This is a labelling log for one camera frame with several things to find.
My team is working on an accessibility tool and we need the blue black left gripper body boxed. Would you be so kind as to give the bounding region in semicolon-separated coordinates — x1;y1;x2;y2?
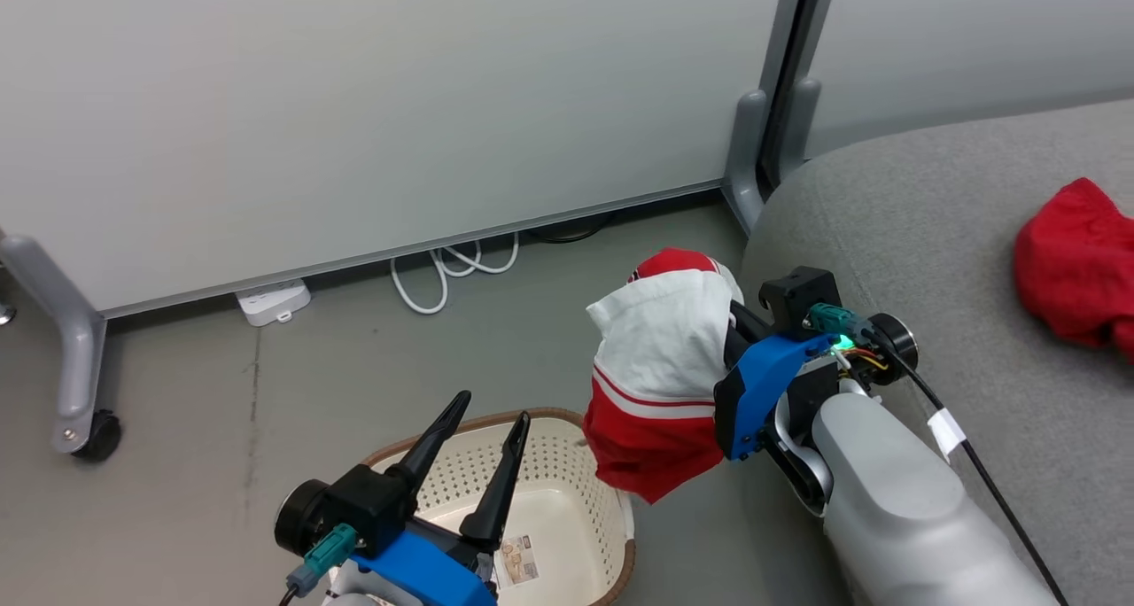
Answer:
348;516;499;606

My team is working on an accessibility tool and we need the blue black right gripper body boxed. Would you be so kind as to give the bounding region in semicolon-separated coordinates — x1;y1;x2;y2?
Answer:
712;300;843;462

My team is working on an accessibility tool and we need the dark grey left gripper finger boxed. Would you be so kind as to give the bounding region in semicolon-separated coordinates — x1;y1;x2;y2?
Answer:
388;390;473;493
458;411;532;554

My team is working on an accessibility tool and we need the red white striped garment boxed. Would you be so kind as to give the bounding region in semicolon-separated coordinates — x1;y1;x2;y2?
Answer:
582;247;747;506

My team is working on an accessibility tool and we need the plain red garment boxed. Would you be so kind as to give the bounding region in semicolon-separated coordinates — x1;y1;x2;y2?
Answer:
1014;176;1134;364

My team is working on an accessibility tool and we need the grey fabric sofa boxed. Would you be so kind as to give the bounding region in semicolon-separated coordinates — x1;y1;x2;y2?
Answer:
739;98;1134;606

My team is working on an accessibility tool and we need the white perforated laundry basket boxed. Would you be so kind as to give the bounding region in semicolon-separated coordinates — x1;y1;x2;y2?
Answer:
358;407;638;606

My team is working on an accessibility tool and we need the paper label sticker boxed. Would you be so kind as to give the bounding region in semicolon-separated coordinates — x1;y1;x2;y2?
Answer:
497;534;540;587

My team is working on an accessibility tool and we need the white power strip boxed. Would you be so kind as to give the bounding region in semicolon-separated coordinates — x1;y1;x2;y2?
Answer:
234;277;314;328

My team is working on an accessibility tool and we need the grey partition foot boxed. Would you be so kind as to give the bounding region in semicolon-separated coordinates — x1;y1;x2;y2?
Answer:
778;75;823;183
0;233;109;455
721;89;769;234

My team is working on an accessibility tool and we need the black caster wheel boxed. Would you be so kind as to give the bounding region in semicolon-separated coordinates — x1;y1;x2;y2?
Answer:
72;408;123;463

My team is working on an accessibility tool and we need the large white partition panel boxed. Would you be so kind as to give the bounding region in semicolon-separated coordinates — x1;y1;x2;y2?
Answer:
0;0;809;320

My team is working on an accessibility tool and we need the white looped power cable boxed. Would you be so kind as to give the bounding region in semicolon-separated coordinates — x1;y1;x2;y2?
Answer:
390;230;521;315

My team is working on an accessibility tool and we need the black floor cable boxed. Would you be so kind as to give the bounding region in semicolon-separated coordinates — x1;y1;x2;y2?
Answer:
526;214;614;245

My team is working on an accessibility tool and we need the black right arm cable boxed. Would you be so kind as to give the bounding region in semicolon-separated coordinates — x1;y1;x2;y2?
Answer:
872;330;1070;606

